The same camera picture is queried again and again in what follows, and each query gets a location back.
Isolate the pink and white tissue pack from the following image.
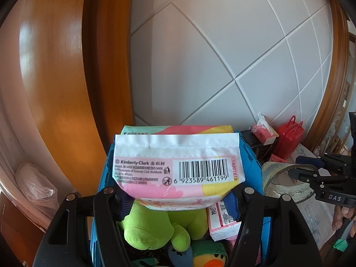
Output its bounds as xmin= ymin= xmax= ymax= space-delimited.
xmin=206 ymin=199 xmax=242 ymax=242

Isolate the white padded headboard panel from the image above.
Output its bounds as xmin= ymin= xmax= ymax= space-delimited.
xmin=131 ymin=0 xmax=333 ymax=134

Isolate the red toy suitcase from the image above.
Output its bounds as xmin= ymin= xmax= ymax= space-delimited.
xmin=275 ymin=115 xmax=304 ymax=159

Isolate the yellow duck plush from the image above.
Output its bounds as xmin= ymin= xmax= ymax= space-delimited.
xmin=192 ymin=241 xmax=229 ymax=267

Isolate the blue plastic crate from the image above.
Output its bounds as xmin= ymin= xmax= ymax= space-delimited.
xmin=89 ymin=129 xmax=271 ymax=267

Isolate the green packet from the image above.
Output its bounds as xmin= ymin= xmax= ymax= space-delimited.
xmin=132 ymin=257 xmax=159 ymax=267

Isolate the large tape roll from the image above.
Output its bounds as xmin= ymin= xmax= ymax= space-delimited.
xmin=261 ymin=161 xmax=316 ymax=205

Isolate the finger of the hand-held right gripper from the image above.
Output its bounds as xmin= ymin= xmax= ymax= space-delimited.
xmin=295 ymin=150 xmax=349 ymax=170
xmin=288 ymin=167 xmax=334 ymax=191

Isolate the small pink tissue pack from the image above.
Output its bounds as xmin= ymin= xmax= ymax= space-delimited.
xmin=268 ymin=153 xmax=287 ymax=164

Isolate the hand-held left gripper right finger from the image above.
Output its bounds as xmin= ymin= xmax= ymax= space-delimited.
xmin=224 ymin=186 xmax=319 ymax=267

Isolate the open pink tissue pack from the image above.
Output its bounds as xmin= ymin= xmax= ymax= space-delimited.
xmin=250 ymin=112 xmax=279 ymax=145

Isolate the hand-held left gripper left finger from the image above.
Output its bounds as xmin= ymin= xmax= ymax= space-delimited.
xmin=33 ymin=186 xmax=134 ymax=267

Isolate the black gift bag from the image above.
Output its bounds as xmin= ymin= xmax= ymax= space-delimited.
xmin=241 ymin=129 xmax=271 ymax=162

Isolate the wooden headboard frame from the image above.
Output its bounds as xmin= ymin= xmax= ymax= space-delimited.
xmin=19 ymin=0 xmax=356 ymax=201

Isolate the green frog plush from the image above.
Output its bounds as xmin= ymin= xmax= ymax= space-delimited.
xmin=118 ymin=200 xmax=209 ymax=252

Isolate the pink yellow green tissue pack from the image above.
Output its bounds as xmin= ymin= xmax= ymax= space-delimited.
xmin=113 ymin=125 xmax=247 ymax=210

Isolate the grey-blue plush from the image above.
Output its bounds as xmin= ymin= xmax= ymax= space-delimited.
xmin=168 ymin=246 xmax=194 ymax=267

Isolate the clear plastic bag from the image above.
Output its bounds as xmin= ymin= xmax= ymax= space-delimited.
xmin=15 ymin=163 xmax=57 ymax=217

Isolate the person's right hand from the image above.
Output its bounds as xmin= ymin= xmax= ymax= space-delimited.
xmin=332 ymin=206 xmax=356 ymax=230

